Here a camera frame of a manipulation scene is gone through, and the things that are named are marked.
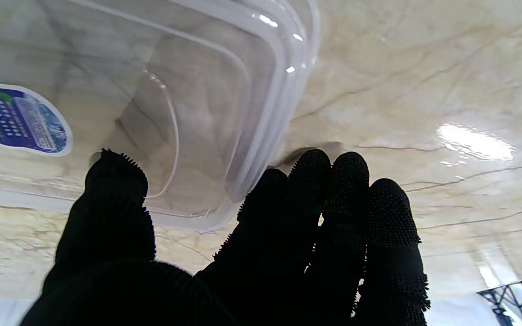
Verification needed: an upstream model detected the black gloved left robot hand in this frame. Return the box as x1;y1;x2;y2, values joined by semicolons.
21;149;431;326

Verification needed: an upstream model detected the clear container lid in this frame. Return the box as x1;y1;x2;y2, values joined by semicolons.
0;0;321;232

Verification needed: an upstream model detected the black metal frame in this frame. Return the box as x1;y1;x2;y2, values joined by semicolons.
476;275;522;326

